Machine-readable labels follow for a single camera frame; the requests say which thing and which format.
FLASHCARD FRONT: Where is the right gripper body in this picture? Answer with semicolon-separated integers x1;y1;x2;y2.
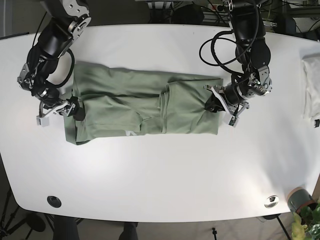
20;77;73;119

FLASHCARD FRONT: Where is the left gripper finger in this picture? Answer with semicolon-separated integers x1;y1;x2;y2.
223;102;250;128
204;85;230;114

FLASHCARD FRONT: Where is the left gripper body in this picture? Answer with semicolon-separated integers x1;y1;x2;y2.
222;70;272;107

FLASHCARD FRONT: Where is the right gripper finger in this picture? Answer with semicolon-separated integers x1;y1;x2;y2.
62;96;86;122
36;105;70;127

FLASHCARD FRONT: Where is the sage green T-shirt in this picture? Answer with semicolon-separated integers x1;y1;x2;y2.
64;61;223;145

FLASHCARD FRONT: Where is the white printed T-shirt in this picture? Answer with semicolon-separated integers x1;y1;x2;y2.
301;53;320;129

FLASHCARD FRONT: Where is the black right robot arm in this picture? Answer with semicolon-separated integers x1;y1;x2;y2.
17;0;91;126

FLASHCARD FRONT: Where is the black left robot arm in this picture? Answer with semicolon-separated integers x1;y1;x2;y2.
204;0;273;127

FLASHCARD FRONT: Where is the black table grommet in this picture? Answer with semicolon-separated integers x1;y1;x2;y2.
47;195;62;209

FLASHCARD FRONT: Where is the silver table grommet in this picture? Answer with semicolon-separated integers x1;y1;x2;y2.
264;195;279;209

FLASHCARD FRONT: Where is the grey plant pot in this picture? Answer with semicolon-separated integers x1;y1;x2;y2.
286;187;318;214

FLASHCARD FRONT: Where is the green potted plant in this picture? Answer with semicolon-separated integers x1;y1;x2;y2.
291;203;320;240

